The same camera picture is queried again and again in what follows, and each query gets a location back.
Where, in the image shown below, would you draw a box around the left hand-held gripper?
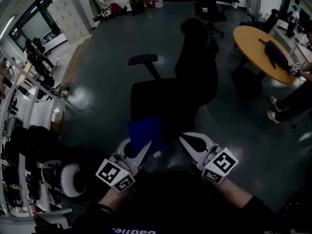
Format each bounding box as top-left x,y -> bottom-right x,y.
95,137 -> 153,193

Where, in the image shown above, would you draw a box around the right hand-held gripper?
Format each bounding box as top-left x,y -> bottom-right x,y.
179,132 -> 239,184

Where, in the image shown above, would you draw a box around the blue cloth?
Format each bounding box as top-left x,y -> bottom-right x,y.
128,117 -> 164,158

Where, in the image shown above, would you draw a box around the black office chair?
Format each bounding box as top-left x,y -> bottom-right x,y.
128,17 -> 219,141

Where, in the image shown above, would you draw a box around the person's right forearm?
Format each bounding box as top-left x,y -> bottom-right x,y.
214,178 -> 254,209

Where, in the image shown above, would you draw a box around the person's left forearm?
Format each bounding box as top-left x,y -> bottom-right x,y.
98,186 -> 137,213

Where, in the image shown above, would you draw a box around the black swivel chair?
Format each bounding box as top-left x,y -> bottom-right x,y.
194,0 -> 241,38

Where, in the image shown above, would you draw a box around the person's black shirt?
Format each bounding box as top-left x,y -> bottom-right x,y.
70,171 -> 280,234

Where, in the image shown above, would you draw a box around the white round shell seat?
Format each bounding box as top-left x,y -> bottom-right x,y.
40,160 -> 88,197

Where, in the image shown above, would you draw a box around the pile of black bags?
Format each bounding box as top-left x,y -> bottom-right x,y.
9,125 -> 65,170

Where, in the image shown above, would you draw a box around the round wooden table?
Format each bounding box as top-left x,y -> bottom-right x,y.
231,25 -> 297,99

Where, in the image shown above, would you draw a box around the grey metal lockers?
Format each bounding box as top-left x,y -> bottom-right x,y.
47,0 -> 93,44

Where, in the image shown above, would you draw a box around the metal glass trolley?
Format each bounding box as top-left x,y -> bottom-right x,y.
246,0 -> 263,18

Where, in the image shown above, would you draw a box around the white metal shelf frame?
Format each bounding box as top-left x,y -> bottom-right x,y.
0,45 -> 68,216

